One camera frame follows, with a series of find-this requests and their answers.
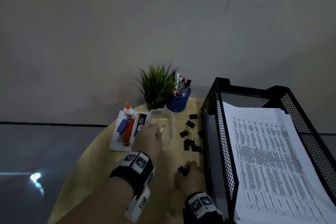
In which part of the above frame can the white glue bottle orange cap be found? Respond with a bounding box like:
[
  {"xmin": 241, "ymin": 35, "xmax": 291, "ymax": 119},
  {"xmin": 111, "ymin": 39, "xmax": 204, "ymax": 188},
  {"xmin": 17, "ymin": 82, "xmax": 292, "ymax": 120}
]
[{"xmin": 123, "ymin": 103, "xmax": 137, "ymax": 120}]

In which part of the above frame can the small blue tool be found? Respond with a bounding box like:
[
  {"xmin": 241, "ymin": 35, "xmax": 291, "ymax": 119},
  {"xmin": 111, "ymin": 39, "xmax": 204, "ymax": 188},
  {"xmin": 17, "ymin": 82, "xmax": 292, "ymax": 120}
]
[{"xmin": 116, "ymin": 119, "xmax": 130, "ymax": 132}]

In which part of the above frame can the white tray with stapler items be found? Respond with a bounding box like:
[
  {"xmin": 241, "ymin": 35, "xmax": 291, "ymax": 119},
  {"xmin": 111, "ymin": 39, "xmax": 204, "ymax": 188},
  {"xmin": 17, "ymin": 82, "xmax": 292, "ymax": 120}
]
[{"xmin": 109, "ymin": 110, "xmax": 147, "ymax": 151}]

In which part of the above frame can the black left wrist band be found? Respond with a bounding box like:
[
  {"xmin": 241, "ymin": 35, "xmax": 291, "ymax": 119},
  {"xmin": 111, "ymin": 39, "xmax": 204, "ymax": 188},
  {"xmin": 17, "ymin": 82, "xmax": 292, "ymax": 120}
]
[{"xmin": 109, "ymin": 152, "xmax": 155, "ymax": 197}]

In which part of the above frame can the black mesh paper tray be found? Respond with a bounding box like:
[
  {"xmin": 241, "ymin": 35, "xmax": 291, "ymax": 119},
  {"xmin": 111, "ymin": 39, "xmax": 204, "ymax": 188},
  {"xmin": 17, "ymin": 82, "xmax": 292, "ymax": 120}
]
[{"xmin": 201, "ymin": 77, "xmax": 336, "ymax": 224}]

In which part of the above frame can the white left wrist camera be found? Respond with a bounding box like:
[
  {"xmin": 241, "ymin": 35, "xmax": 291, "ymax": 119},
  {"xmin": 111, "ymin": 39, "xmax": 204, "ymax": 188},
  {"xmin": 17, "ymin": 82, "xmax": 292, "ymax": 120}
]
[{"xmin": 125, "ymin": 187, "xmax": 152, "ymax": 223}]

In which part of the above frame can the green potted plant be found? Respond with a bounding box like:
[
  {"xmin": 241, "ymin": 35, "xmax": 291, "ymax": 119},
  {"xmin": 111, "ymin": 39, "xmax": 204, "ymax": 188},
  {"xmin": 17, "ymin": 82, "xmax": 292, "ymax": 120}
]
[{"xmin": 134, "ymin": 62, "xmax": 179, "ymax": 110}]

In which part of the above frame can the blue mesh pen holder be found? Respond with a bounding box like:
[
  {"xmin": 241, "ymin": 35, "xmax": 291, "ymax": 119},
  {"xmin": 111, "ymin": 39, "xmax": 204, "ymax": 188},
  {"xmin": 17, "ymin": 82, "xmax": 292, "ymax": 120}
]
[{"xmin": 166, "ymin": 87, "xmax": 191, "ymax": 113}]

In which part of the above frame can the red stapler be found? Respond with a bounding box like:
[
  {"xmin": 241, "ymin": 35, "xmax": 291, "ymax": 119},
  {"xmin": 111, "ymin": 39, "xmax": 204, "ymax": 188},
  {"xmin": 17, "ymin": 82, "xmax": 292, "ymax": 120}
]
[{"xmin": 122, "ymin": 119, "xmax": 135, "ymax": 146}]

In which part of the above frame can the black right wrist band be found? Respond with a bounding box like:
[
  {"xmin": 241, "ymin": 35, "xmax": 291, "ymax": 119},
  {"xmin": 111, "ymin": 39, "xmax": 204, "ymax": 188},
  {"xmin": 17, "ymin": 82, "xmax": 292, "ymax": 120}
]
[{"xmin": 183, "ymin": 192, "xmax": 225, "ymax": 224}]

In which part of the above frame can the black wrist band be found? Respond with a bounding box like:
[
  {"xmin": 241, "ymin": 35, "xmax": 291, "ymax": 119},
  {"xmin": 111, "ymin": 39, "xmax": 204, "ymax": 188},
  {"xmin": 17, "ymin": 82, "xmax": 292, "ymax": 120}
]
[
  {"xmin": 109, "ymin": 152, "xmax": 155, "ymax": 197},
  {"xmin": 183, "ymin": 192, "xmax": 225, "ymax": 224}
]

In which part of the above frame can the heap of black binder clips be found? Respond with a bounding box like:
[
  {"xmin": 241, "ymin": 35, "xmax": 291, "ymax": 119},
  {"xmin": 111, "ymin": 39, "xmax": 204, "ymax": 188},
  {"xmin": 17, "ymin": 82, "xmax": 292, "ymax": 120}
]
[{"xmin": 179, "ymin": 113, "xmax": 206, "ymax": 153}]

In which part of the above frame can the person's left forearm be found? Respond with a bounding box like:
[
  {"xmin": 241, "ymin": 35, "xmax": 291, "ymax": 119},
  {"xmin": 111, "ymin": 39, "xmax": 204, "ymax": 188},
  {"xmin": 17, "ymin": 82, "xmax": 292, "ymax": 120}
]
[{"xmin": 56, "ymin": 176, "xmax": 134, "ymax": 224}]

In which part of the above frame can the person's right hand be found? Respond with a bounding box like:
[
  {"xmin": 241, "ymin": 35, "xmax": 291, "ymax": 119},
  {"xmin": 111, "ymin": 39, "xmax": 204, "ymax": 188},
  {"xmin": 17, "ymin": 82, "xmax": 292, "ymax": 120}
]
[{"xmin": 174, "ymin": 161, "xmax": 207, "ymax": 201}]

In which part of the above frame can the round wooden table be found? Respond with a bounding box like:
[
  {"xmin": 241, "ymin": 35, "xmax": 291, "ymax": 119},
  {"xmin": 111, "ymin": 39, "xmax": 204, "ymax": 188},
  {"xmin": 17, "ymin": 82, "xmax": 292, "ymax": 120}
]
[{"xmin": 47, "ymin": 97, "xmax": 210, "ymax": 224}]

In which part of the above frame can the white box black label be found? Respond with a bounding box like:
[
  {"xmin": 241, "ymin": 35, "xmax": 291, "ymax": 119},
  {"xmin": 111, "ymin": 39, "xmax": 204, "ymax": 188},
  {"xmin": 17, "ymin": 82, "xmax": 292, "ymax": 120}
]
[{"xmin": 132, "ymin": 112, "xmax": 149, "ymax": 138}]

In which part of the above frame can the person's left hand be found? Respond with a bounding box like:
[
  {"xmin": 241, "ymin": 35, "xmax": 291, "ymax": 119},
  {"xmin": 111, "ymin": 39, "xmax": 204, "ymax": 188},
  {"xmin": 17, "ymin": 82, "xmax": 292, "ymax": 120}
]
[{"xmin": 131, "ymin": 122, "xmax": 163, "ymax": 163}]

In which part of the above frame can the clear plastic box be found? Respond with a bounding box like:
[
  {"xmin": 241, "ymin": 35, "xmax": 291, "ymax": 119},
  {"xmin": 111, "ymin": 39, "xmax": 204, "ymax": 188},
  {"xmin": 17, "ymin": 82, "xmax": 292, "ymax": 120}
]
[{"xmin": 146, "ymin": 109, "xmax": 175, "ymax": 148}]

